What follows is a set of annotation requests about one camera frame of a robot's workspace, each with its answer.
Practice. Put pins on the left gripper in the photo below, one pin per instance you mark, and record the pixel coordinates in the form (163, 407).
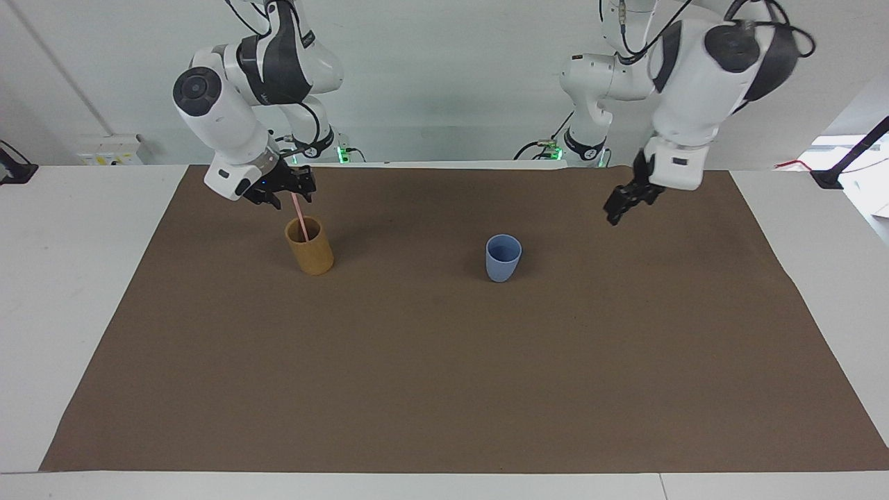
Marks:
(642, 170)

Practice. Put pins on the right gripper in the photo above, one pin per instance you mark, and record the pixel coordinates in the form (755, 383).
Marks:
(274, 178)

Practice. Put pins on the pink chopstick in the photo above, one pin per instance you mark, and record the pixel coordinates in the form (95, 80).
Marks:
(300, 217)

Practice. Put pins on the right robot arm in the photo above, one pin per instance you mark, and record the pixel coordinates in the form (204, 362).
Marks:
(229, 125)

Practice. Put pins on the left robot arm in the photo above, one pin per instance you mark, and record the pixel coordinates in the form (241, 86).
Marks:
(694, 90)

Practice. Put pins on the brown wooden cup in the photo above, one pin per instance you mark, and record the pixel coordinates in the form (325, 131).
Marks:
(310, 250)

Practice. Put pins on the blue cup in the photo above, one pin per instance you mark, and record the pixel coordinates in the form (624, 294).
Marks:
(503, 260)

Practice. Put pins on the black stand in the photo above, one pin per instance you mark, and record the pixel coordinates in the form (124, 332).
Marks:
(15, 170)
(851, 156)

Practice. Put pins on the white wall socket box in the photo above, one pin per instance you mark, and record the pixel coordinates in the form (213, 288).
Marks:
(109, 149)

